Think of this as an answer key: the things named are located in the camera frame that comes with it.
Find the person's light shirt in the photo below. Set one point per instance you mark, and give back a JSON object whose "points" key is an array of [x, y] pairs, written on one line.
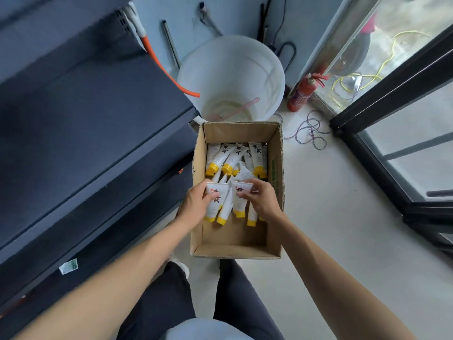
{"points": [[208, 331]]}

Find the person's dark trousers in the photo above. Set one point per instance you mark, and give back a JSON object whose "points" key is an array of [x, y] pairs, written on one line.
{"points": [[233, 297]]}

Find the person's left forearm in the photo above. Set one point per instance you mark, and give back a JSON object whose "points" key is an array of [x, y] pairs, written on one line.
{"points": [[116, 279]]}

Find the person's right thumb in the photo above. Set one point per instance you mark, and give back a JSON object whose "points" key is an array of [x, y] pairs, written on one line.
{"points": [[245, 195]]}

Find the white and green label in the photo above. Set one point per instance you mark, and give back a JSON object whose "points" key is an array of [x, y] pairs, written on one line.
{"points": [[68, 266]]}

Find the dark metal shelf rack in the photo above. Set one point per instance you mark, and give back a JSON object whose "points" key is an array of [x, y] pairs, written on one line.
{"points": [[88, 138]]}

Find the person's white shoe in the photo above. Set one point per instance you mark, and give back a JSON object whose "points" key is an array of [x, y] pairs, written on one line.
{"points": [[181, 266]]}

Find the scooter wheel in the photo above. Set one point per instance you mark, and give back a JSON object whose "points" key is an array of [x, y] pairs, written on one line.
{"points": [[354, 53]]}

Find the white cream tube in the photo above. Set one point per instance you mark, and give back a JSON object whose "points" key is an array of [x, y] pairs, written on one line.
{"points": [[241, 206], [216, 194]]}

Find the black U-shaped lock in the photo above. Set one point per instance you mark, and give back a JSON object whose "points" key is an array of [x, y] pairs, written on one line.
{"points": [[291, 53]]}

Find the red fire extinguisher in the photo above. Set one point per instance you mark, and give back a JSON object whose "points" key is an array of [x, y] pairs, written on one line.
{"points": [[300, 95]]}

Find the pile of yellow-capped tubes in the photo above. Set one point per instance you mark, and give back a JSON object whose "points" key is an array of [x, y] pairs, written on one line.
{"points": [[231, 157]]}

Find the person's right hand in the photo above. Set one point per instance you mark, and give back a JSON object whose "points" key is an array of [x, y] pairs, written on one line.
{"points": [[266, 201]]}

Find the large white plastic bucket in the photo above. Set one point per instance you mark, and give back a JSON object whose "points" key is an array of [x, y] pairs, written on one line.
{"points": [[226, 67]]}

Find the person's left thumb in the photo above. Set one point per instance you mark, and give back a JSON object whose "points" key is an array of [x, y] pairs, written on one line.
{"points": [[211, 198]]}

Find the pink plastic ladle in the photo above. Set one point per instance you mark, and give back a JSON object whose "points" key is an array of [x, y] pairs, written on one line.
{"points": [[237, 110]]}

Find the brown cardboard box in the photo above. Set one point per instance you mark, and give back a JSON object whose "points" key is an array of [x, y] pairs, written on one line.
{"points": [[233, 237]]}

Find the person's left hand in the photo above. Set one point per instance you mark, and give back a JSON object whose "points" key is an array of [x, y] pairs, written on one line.
{"points": [[193, 205]]}

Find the black-framed glass door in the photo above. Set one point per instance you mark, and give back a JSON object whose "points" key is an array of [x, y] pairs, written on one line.
{"points": [[396, 102]]}

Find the metal rod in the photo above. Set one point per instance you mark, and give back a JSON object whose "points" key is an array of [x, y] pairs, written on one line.
{"points": [[171, 44]]}

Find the person's right forearm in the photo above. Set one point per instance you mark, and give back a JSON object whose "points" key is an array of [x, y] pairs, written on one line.
{"points": [[329, 279]]}

